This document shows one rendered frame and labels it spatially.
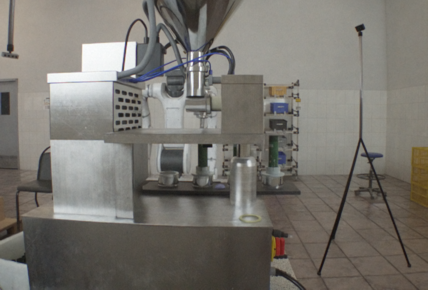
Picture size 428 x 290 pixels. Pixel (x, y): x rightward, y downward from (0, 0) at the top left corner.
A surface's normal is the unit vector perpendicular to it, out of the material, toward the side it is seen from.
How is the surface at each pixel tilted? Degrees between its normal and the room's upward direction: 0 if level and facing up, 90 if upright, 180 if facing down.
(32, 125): 90
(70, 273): 90
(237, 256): 90
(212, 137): 90
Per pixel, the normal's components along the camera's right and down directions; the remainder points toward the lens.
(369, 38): -0.05, 0.05
